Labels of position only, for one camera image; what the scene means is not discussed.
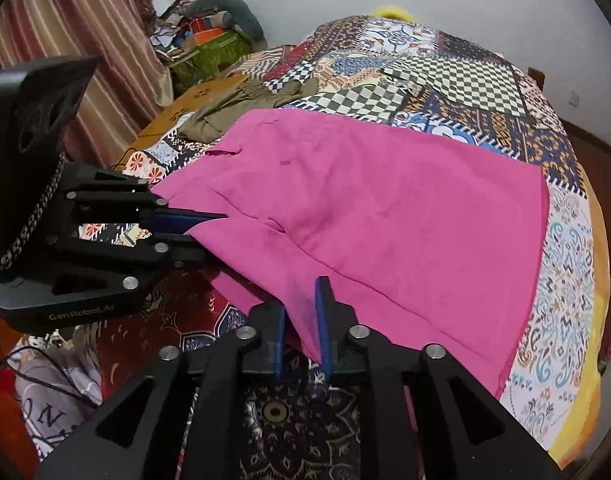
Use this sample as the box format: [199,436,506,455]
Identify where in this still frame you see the pink pants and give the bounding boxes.
[153,108,548,394]

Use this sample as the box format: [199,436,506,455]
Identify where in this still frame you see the yellow cardboard box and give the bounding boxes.
[112,74,248,171]

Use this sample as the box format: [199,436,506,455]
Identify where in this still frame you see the clutter pile with green box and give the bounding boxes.
[150,0,267,96]

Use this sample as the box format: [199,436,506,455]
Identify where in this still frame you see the white wall socket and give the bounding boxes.
[569,91,580,107]

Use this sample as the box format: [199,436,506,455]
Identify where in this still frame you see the wooden bed post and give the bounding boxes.
[528,67,545,90]

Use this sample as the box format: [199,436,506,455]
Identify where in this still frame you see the striped brown curtain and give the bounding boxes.
[0,0,173,166]

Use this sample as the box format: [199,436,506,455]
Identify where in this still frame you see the olive green pants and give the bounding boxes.
[178,77,319,144]

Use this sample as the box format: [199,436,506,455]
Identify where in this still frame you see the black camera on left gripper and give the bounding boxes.
[0,55,102,269]

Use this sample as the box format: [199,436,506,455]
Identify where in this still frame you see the yellow plush pillow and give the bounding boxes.
[371,4,416,24]

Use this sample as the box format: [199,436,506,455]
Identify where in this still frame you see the patchwork patterned bedspread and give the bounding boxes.
[86,16,609,479]

